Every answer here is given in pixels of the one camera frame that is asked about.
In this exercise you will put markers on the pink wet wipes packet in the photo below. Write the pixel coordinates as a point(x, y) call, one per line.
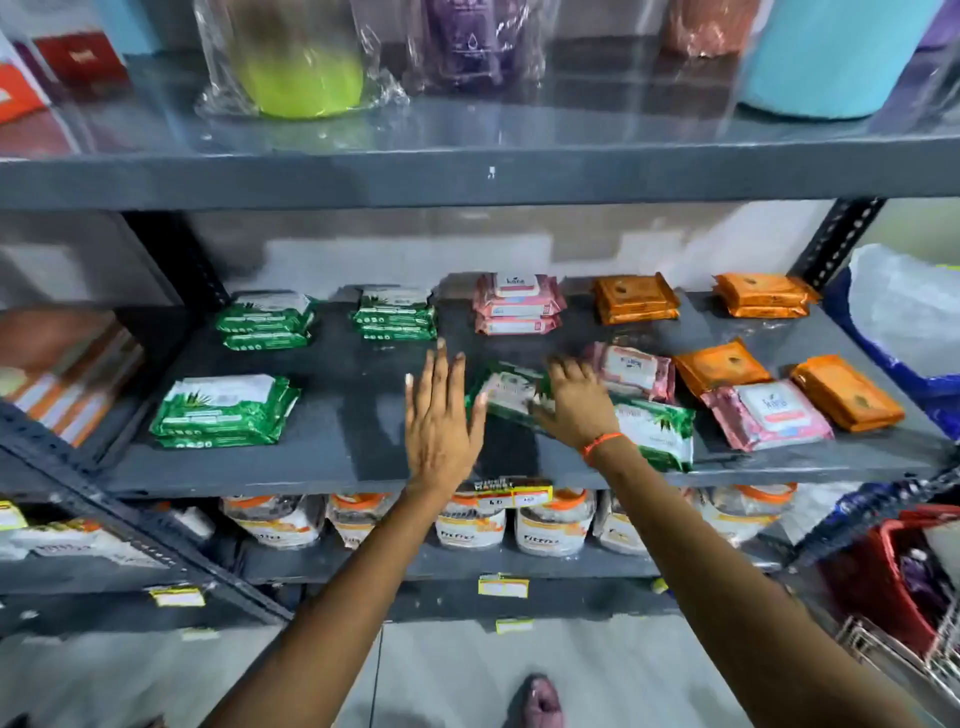
point(637, 371)
point(772, 416)
point(517, 289)
point(517, 326)

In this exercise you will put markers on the green wipes stack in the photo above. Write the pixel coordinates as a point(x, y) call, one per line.
point(217, 412)

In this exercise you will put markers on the purple plastic container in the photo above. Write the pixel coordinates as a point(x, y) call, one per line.
point(945, 22)

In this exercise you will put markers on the person's left hand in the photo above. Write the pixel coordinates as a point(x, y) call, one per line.
point(442, 435)

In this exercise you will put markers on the orange wipes pack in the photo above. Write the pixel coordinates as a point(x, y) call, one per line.
point(720, 367)
point(847, 394)

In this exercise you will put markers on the person's right hand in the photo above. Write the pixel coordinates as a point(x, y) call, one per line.
point(581, 409)

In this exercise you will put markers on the blue plastic sack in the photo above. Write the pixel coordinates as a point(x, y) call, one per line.
point(937, 405)

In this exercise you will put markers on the person's right forearm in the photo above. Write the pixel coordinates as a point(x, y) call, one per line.
point(750, 637)

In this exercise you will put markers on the orange wristband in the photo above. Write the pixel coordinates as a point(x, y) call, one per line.
point(600, 441)

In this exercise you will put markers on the green wipes pack handled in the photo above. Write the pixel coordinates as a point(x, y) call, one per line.
point(660, 435)
point(502, 394)

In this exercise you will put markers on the dark red box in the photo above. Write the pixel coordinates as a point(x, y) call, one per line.
point(82, 60)

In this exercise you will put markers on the purple bottle in wrap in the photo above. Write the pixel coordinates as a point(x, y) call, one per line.
point(469, 37)

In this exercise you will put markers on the row of white orange pouches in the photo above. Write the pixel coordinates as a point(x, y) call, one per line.
point(551, 529)

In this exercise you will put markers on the red plastic basket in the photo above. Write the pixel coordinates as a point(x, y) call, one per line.
point(862, 577)

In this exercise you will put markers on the small blue green packet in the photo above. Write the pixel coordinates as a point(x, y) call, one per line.
point(658, 586)

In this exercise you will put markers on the teal plastic container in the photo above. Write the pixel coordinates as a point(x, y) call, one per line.
point(832, 60)

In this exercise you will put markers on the person's left forearm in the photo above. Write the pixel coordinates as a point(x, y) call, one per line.
point(337, 615)

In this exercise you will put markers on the yellow price tag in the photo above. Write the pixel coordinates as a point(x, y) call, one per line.
point(11, 516)
point(502, 586)
point(514, 626)
point(199, 634)
point(178, 597)

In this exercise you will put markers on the white plastic bag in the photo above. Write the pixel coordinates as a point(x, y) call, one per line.
point(907, 315)

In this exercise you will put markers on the small purple bottle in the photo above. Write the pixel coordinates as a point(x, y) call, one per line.
point(926, 589)

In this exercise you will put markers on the light blue container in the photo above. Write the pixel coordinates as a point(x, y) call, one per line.
point(127, 22)

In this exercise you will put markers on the white box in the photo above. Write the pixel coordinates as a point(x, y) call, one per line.
point(945, 551)

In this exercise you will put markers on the row of small toiletry items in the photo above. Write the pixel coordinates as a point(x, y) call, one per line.
point(75, 540)

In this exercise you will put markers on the grey metal shelf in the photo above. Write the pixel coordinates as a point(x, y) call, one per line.
point(360, 435)

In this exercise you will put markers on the peach plastic cup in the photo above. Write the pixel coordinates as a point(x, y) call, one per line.
point(709, 26)

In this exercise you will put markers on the pink right sandal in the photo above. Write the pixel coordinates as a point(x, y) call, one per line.
point(541, 709)

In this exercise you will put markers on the orange wipes stack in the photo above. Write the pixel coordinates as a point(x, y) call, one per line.
point(637, 296)

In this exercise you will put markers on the black red yellow promo tag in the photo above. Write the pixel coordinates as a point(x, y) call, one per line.
point(495, 491)

